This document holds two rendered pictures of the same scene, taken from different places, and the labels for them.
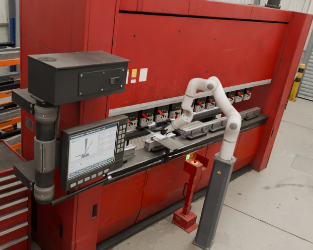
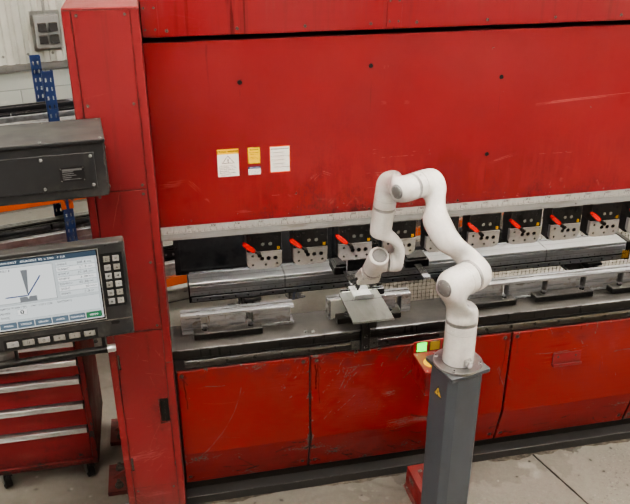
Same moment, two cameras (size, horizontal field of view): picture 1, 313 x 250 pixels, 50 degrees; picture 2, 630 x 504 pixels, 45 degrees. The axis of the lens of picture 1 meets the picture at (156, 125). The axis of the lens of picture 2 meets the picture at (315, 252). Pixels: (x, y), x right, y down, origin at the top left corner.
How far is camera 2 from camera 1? 1.79 m
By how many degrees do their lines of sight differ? 34
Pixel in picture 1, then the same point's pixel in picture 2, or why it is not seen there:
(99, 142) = (58, 280)
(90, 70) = (9, 157)
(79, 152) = (13, 291)
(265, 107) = not seen: outside the picture
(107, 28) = (120, 76)
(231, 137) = (453, 315)
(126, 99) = (244, 206)
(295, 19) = not seen: outside the picture
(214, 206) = (436, 470)
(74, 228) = (124, 433)
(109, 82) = (60, 177)
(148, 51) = (284, 112)
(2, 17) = not seen: hidden behind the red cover
